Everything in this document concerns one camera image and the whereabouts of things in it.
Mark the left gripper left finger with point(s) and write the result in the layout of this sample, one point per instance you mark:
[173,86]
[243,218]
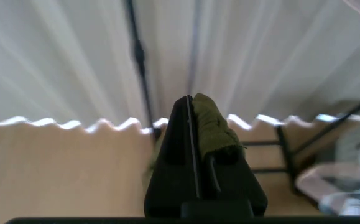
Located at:
[175,174]

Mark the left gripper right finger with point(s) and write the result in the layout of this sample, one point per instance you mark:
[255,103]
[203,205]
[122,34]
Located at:
[235,186]

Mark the green printed T-shirt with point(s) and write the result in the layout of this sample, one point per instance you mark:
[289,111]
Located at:
[210,130]

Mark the white laundry basket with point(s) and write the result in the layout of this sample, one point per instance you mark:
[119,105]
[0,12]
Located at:
[305,181]

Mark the black clothes rack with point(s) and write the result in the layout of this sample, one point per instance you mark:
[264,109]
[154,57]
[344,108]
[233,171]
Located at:
[139,56]

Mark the beige curtain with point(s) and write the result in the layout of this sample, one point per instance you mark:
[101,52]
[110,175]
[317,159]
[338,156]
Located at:
[58,62]

